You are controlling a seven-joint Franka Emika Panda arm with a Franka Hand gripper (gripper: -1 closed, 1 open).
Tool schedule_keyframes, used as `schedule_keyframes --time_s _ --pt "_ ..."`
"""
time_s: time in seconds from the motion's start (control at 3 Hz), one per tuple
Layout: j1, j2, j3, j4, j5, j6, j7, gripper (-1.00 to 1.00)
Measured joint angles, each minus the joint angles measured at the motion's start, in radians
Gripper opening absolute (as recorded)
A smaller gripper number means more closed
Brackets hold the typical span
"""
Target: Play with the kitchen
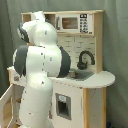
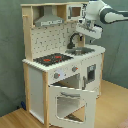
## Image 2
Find left red stove knob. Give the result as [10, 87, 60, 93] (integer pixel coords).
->
[54, 72, 60, 79]

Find white toy oven door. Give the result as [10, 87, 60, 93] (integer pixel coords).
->
[49, 85, 96, 128]

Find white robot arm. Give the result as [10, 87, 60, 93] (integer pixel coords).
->
[76, 0, 128, 39]

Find red stove knob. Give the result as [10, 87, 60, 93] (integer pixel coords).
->
[72, 66, 78, 72]
[54, 72, 60, 79]

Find black toy stovetop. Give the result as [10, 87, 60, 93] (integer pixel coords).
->
[34, 53, 71, 66]

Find grey range hood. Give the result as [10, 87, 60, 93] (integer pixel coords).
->
[35, 5, 64, 27]

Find toy microwave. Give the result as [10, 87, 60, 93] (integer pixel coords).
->
[67, 3, 86, 20]

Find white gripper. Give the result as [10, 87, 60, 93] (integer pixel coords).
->
[76, 21, 102, 39]

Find wooden toy kitchen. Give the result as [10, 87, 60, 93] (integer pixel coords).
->
[22, 2, 105, 127]

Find black toy faucet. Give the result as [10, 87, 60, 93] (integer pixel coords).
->
[67, 33, 83, 49]

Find grey toy sink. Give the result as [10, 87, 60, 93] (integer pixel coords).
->
[65, 47, 95, 56]

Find right red stove knob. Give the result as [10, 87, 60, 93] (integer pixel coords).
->
[72, 66, 78, 72]

